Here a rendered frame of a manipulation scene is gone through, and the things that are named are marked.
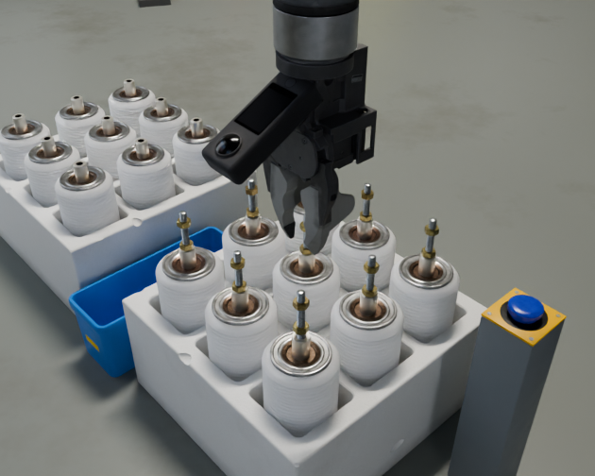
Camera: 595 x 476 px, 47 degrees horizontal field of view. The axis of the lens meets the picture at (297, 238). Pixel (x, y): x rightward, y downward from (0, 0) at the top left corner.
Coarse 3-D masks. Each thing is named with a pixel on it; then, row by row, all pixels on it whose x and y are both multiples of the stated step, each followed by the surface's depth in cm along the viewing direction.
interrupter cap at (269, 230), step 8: (232, 224) 105; (240, 224) 105; (264, 224) 106; (272, 224) 106; (232, 232) 104; (240, 232) 104; (264, 232) 104; (272, 232) 104; (232, 240) 102; (240, 240) 102; (248, 240) 102; (256, 240) 102; (264, 240) 102; (272, 240) 102
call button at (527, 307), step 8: (520, 296) 81; (528, 296) 81; (512, 304) 80; (520, 304) 79; (528, 304) 79; (536, 304) 79; (512, 312) 79; (520, 312) 78; (528, 312) 78; (536, 312) 78; (520, 320) 79; (528, 320) 78; (536, 320) 78
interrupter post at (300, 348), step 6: (294, 336) 82; (306, 336) 82; (294, 342) 82; (300, 342) 81; (306, 342) 82; (294, 348) 83; (300, 348) 82; (306, 348) 82; (294, 354) 83; (300, 354) 83; (306, 354) 83; (300, 360) 83
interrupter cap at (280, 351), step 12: (288, 336) 86; (312, 336) 86; (276, 348) 84; (288, 348) 85; (312, 348) 85; (324, 348) 84; (276, 360) 83; (288, 360) 83; (312, 360) 83; (324, 360) 83; (288, 372) 81; (300, 372) 81; (312, 372) 81
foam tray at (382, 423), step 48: (144, 288) 105; (384, 288) 105; (144, 336) 101; (192, 336) 96; (144, 384) 111; (192, 384) 94; (240, 384) 89; (384, 384) 89; (432, 384) 96; (192, 432) 103; (240, 432) 88; (288, 432) 84; (336, 432) 83; (384, 432) 92; (432, 432) 105
